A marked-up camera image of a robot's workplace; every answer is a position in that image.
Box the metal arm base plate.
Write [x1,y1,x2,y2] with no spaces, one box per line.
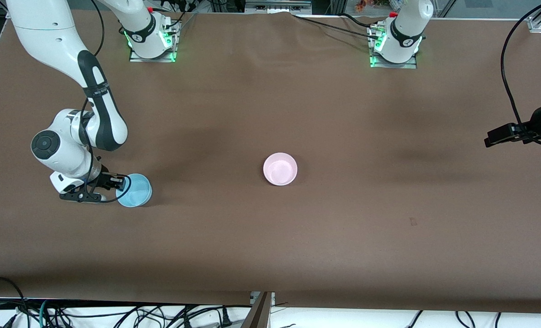
[129,19,177,63]
[369,24,418,69]

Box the black base cable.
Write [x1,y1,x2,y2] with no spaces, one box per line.
[340,12,380,29]
[292,15,374,37]

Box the pink plastic bowl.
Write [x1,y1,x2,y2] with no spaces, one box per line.
[263,152,298,186]

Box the orange background item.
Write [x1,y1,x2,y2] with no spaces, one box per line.
[355,0,390,11]

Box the grey metal rail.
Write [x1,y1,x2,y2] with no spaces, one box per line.
[245,0,313,14]

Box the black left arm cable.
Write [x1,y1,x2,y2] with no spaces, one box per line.
[500,0,541,147]

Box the brown table cover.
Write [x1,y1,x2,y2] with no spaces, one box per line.
[0,8,541,315]

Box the light blue plastic bowl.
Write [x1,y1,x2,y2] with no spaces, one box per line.
[116,173,153,209]

